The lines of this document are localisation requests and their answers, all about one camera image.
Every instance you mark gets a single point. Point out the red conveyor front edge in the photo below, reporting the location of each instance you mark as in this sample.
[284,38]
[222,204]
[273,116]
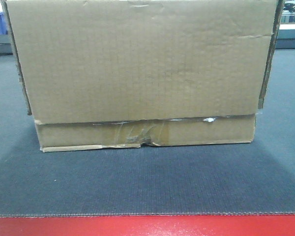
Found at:
[254,225]

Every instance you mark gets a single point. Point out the dark grey conveyor belt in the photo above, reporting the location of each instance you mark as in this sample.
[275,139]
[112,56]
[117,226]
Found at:
[255,178]

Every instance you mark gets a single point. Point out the brown cardboard carton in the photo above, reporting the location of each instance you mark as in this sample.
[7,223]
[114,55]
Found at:
[126,73]

